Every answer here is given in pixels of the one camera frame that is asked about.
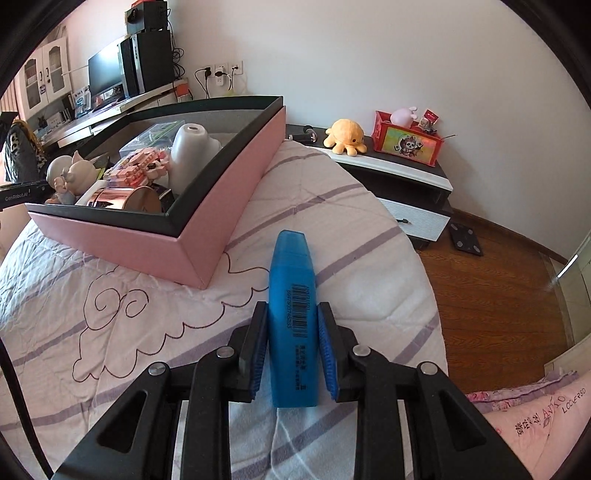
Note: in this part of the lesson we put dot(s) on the yellow octopus plush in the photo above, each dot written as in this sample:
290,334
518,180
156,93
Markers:
345,136

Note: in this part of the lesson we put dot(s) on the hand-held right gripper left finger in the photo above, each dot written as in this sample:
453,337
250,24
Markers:
258,350

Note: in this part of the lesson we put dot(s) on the white desk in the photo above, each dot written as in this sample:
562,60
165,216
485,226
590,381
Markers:
138,99

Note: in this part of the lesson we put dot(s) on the pink plush toy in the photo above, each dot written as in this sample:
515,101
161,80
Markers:
402,116

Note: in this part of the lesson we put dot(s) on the red card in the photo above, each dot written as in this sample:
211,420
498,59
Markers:
429,119

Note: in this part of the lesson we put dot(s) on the orange bottle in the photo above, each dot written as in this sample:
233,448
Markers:
183,90

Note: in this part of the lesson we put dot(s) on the black speaker box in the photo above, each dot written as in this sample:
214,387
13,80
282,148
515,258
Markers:
147,16

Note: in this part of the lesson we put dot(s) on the rose gold can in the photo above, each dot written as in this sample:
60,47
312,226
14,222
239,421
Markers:
124,199

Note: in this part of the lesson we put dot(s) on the red printed storage box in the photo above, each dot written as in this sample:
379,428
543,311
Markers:
406,145

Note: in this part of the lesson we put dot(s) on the white bulb-shaped device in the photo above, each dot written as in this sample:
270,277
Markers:
189,152

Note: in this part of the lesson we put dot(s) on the pink bedding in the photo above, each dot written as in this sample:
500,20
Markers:
531,424

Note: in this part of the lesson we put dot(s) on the blue highlighter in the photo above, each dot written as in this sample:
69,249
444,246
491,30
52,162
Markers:
291,300

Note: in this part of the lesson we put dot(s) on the white wall outlet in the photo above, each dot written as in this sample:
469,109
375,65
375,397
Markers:
206,72
236,67
221,69

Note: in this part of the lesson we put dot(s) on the black floor scale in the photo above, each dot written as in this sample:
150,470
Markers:
467,239

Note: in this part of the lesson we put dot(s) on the black computer monitor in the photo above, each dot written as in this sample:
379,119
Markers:
106,69

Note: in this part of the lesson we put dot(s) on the black computer tower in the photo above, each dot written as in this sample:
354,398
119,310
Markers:
150,62

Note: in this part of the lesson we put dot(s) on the blue white box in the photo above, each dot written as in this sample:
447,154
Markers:
81,100

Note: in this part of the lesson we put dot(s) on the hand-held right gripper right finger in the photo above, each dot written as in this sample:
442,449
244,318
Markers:
328,355

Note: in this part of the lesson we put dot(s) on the pink storage box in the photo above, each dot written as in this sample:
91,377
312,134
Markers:
184,230

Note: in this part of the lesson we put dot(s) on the clear plastic swab box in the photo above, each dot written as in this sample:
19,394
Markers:
147,138

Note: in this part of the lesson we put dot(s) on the peach pig toy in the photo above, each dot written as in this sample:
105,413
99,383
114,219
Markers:
87,174

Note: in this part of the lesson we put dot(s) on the black and white low cabinet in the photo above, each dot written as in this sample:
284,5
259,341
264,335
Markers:
415,217

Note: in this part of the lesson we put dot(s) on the white hutch cabinet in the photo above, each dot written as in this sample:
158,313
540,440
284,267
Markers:
46,74

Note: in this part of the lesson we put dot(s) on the grey printed jacket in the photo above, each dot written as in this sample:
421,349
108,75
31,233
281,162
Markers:
23,152

